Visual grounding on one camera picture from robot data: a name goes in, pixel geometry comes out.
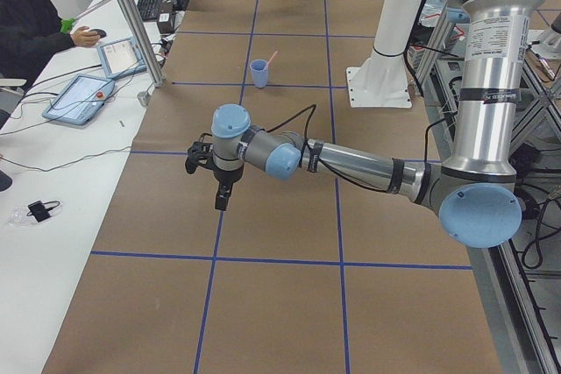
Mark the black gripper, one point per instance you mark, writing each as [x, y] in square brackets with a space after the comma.
[227, 176]

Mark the pink chopstick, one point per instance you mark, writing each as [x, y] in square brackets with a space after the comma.
[270, 60]

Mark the light blue plastic cup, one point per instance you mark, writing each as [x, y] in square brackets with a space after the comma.
[259, 73]

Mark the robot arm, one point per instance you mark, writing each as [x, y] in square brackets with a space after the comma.
[471, 192]

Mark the operator's hand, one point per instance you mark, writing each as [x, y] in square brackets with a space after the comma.
[84, 37]

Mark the black keyboard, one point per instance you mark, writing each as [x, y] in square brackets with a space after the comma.
[148, 9]

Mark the teach pendant far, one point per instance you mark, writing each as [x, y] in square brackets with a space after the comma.
[121, 58]

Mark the teach pendant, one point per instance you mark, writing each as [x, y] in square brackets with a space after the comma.
[121, 58]
[80, 100]

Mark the black computer mouse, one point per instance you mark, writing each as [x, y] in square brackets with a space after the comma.
[99, 32]

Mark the teach pendant near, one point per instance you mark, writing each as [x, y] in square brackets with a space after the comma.
[80, 100]

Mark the seated person in black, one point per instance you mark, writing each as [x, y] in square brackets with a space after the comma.
[31, 34]

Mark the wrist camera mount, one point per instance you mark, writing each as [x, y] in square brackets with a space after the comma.
[200, 154]

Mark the aluminium frame post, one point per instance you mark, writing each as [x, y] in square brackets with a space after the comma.
[136, 25]

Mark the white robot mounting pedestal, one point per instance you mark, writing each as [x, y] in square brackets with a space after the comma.
[381, 81]

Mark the small black device with cable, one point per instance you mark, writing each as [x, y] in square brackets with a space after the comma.
[41, 211]

